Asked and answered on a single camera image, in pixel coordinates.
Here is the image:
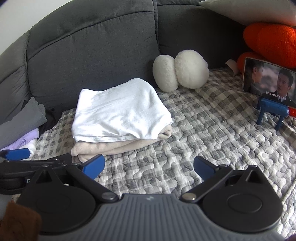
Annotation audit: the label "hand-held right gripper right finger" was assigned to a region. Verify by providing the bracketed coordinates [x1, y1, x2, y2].
[180, 156, 266, 204]

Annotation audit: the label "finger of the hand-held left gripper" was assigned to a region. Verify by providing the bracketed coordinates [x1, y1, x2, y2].
[0, 153, 79, 173]
[0, 148, 31, 161]

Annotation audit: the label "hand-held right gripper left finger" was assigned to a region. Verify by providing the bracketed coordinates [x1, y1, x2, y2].
[32, 155, 118, 204]

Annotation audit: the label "cream garment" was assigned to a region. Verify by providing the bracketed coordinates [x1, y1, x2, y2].
[70, 125, 172, 163]

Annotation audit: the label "white pants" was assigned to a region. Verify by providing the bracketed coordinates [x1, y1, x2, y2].
[72, 78, 173, 143]

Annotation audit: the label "purple garment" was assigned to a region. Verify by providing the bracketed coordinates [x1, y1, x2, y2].
[0, 128, 40, 152]

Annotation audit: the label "grey garment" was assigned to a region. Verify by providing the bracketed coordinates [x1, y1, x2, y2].
[0, 97, 48, 150]

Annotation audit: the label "grey checked quilted blanket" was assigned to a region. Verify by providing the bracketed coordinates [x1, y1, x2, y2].
[11, 67, 296, 241]

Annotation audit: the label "dark garment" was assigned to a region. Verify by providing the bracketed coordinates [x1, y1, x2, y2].
[38, 109, 63, 136]

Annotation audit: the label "blue phone stand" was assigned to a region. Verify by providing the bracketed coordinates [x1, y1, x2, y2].
[257, 97, 290, 131]

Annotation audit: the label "white round plush cushion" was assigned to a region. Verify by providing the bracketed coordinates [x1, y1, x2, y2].
[153, 49, 210, 93]

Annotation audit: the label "white fabric label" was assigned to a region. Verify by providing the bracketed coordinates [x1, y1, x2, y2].
[225, 59, 240, 76]

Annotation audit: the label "smartphone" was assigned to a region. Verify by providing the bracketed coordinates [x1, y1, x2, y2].
[242, 57, 296, 109]

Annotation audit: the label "grey sofa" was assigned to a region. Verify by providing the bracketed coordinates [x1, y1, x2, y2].
[0, 0, 296, 126]

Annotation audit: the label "orange pumpkin cushion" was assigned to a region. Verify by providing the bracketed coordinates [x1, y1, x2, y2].
[237, 22, 296, 118]

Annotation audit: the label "light grey pillow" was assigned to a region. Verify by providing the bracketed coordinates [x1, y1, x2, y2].
[199, 0, 296, 26]

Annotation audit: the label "brown fuzzy strap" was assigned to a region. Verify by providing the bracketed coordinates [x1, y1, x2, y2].
[0, 202, 42, 241]

